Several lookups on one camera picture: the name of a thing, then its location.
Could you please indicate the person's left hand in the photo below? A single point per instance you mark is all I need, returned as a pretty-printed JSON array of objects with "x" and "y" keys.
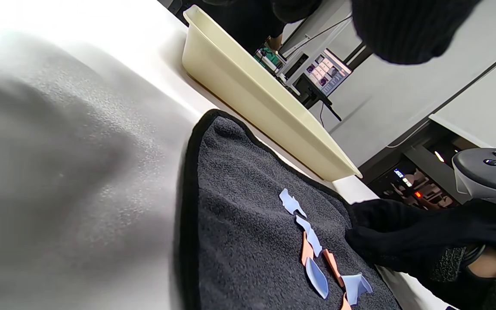
[{"x": 403, "y": 30}]

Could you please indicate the person's right hand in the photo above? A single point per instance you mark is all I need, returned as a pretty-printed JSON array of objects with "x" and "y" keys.
[{"x": 411, "y": 237}]

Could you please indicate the blue and orange paper scraps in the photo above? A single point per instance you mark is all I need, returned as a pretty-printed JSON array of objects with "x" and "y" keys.
[{"x": 317, "y": 275}]

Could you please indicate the blue and grey hand towel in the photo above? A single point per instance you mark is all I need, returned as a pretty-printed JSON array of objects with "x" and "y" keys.
[{"x": 239, "y": 215}]

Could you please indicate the grey handheld controller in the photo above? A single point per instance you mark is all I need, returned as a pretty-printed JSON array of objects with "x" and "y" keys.
[{"x": 485, "y": 181}]

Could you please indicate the black monitor stand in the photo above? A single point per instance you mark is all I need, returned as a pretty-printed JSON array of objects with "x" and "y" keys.
[{"x": 312, "y": 92}]

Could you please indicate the green bag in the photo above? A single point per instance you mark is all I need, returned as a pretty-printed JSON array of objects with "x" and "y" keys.
[{"x": 266, "y": 58}]

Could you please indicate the cream plastic tray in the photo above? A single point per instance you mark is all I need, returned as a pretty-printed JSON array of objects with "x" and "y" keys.
[{"x": 252, "y": 90}]

